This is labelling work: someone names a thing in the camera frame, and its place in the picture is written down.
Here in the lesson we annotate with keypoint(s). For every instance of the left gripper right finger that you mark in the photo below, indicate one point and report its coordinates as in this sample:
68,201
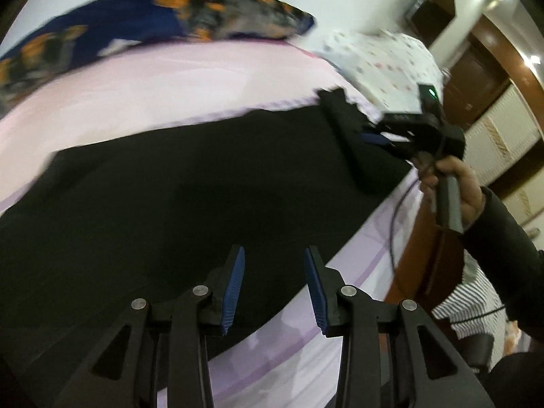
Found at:
393,355

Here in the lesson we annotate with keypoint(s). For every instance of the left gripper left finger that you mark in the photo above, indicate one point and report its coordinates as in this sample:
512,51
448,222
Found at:
163,346

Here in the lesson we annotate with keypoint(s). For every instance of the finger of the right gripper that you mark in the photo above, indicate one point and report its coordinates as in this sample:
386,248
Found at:
376,140

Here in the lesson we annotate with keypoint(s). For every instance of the black pants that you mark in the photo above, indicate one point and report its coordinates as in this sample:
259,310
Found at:
150,215

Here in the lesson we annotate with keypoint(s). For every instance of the dark sleeve forearm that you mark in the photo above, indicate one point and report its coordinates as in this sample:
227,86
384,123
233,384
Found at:
514,267

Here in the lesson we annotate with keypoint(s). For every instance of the person right hand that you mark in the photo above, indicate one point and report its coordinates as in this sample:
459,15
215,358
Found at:
471,196

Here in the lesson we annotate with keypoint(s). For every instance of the white dotted cloth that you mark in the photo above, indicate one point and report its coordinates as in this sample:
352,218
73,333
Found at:
387,68

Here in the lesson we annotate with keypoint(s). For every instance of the wooden wardrobe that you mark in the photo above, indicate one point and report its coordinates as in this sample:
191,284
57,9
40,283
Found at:
491,55

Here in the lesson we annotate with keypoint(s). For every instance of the striped shirt torso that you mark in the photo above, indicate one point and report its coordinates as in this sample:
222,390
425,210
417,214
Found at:
474,307

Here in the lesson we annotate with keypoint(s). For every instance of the purple checked bed sheet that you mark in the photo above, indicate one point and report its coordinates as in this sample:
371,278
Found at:
286,362

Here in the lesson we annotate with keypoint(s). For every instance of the navy orange patterned blanket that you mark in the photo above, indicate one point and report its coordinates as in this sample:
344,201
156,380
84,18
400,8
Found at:
103,28

